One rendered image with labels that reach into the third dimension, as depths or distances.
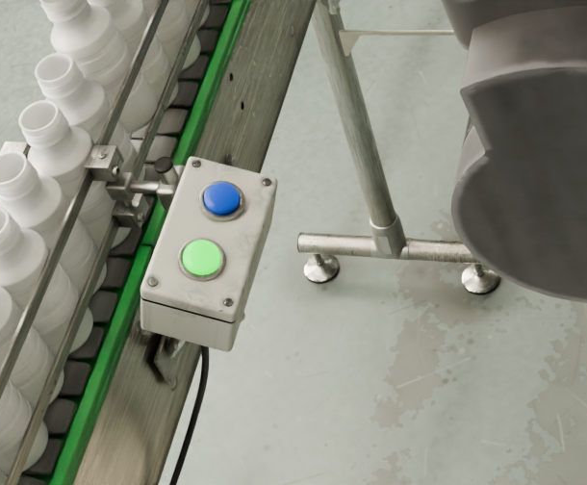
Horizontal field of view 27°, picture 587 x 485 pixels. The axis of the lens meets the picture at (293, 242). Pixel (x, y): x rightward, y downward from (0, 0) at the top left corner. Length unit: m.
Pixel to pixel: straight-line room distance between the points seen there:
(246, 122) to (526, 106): 1.07
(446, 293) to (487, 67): 1.97
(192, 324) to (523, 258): 0.65
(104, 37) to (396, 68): 1.59
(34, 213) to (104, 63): 0.17
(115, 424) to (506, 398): 1.12
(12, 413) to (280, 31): 0.65
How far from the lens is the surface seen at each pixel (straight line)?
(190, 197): 1.01
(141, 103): 1.18
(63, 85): 1.10
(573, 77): 0.29
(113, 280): 1.14
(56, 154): 1.07
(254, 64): 1.39
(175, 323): 0.99
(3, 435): 1.01
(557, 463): 2.07
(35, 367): 1.04
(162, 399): 1.20
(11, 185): 1.03
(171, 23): 1.25
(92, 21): 1.13
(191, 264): 0.96
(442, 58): 2.66
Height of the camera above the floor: 1.85
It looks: 50 degrees down
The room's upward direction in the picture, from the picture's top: 21 degrees counter-clockwise
